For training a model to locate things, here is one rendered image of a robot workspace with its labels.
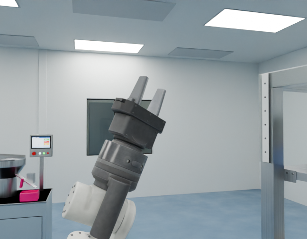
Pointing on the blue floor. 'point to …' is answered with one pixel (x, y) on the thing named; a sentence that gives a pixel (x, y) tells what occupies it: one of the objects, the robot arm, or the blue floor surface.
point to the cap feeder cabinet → (23, 217)
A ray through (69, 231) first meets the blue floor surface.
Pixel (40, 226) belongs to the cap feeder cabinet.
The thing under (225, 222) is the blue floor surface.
